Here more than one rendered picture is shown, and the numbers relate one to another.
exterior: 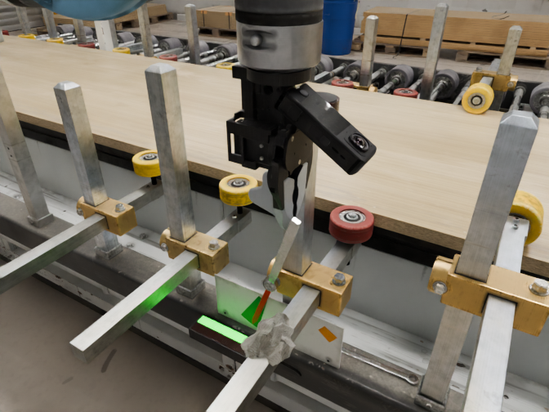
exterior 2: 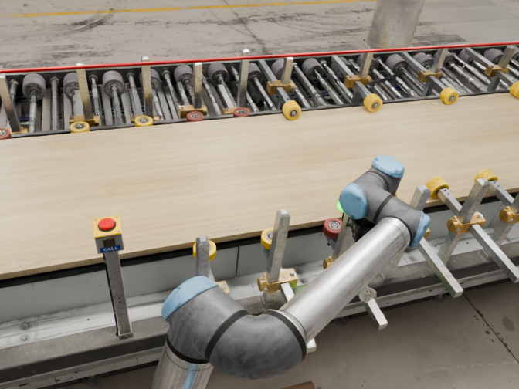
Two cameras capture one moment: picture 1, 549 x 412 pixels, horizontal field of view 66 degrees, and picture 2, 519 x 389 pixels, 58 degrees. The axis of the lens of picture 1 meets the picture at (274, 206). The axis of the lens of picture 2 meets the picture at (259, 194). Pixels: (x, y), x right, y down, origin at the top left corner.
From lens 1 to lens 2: 1.35 m
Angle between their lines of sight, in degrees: 43
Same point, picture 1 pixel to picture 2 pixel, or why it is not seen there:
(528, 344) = not seen: hidden behind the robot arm
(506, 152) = (422, 199)
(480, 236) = not seen: hidden behind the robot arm
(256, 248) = (260, 260)
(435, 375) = (392, 268)
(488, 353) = (432, 255)
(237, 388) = (378, 312)
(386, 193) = (327, 203)
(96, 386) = not seen: outside the picture
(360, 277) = (321, 245)
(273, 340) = (368, 292)
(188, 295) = (273, 305)
